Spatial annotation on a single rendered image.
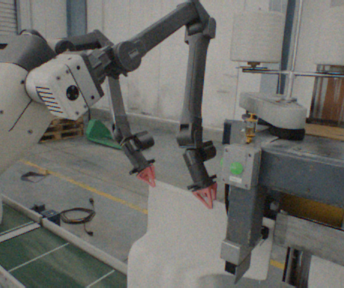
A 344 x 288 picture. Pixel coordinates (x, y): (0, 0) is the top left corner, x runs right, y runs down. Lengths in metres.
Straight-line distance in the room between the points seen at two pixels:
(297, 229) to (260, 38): 0.57
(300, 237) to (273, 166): 0.28
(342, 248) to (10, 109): 0.91
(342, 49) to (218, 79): 5.78
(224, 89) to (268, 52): 5.59
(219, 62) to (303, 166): 6.02
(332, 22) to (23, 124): 0.85
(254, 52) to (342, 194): 0.52
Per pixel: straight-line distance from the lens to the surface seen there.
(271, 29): 1.07
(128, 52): 0.86
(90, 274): 1.90
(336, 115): 1.22
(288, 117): 0.86
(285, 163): 0.75
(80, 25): 9.29
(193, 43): 1.12
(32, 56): 0.88
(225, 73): 6.63
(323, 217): 1.09
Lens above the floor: 1.51
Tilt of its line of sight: 15 degrees down
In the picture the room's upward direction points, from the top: 3 degrees clockwise
